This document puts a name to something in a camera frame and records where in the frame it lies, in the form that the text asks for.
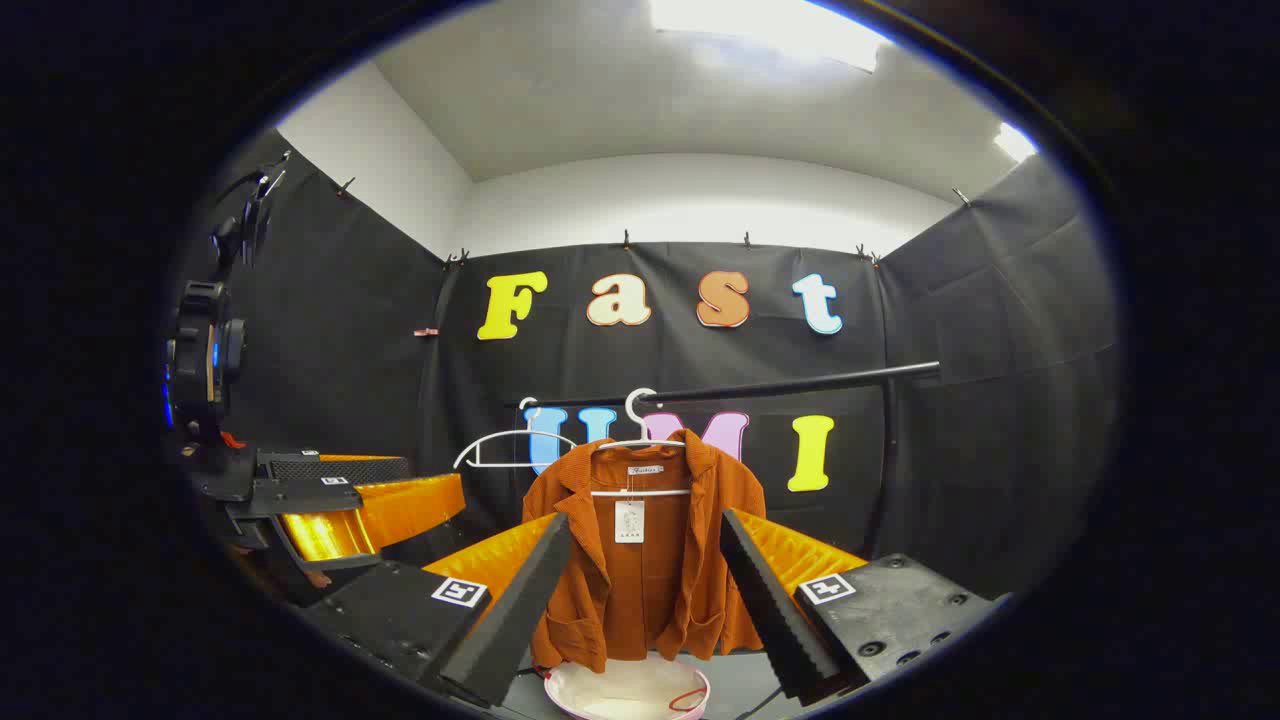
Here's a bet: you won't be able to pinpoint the black clothes rack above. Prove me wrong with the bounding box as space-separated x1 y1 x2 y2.
505 362 941 561

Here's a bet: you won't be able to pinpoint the white clothes hanger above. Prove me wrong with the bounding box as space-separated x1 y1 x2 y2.
453 397 579 471
590 388 693 499

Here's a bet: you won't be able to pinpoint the white laundry hamper red handles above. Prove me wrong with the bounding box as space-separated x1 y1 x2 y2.
543 655 711 720

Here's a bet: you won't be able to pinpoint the orange corduroy jacket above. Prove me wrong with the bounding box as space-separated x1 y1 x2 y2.
522 428 767 674

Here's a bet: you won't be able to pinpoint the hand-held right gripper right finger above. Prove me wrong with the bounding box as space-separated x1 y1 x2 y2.
720 507 1011 706

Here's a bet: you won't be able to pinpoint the small ceiling light panel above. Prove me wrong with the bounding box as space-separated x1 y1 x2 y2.
993 122 1039 163

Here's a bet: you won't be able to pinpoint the large ceiling light panel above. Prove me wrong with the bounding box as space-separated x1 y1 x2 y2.
650 0 891 71

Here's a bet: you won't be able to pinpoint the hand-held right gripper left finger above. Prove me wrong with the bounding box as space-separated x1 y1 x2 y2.
300 512 574 711

